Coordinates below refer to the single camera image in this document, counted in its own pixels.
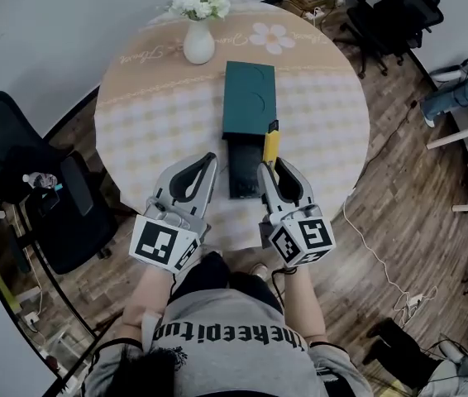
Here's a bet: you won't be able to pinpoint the black floor cable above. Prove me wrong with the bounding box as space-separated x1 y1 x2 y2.
351 99 419 192

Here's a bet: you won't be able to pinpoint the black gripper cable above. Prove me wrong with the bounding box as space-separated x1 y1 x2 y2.
270 264 298 306

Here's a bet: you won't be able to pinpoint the person's right forearm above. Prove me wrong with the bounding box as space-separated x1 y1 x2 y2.
283 264 328 347

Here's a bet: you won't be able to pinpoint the person's shoe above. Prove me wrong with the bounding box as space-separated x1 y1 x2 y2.
247 261 270 283

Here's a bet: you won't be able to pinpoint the dark green drawer box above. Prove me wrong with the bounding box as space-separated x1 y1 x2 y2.
221 60 278 200

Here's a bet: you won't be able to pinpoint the person's left forearm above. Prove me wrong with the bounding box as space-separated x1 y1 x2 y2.
118 264 175 341

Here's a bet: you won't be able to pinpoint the person's black trousers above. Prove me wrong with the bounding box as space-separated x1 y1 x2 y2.
167 250 285 316

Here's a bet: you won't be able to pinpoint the black mesh office chair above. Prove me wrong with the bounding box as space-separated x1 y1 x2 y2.
0 89 120 276
338 0 446 79

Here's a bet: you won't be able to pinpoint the blue jeans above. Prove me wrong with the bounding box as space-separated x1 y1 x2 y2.
419 76 468 129

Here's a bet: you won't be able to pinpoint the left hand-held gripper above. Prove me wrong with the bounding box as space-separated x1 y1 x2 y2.
127 151 219 275

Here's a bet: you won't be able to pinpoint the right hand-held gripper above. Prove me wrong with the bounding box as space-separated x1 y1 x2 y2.
256 157 337 269

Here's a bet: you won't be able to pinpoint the person's grey printed shirt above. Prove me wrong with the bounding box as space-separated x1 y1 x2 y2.
84 288 375 397

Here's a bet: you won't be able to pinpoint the clear plastic water bottle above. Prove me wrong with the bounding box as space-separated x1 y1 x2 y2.
21 171 59 190

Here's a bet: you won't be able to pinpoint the long white cable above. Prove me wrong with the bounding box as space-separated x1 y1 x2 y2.
342 198 440 328

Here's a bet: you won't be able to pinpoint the round table with checked cloth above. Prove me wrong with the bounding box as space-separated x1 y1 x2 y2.
93 0 372 252

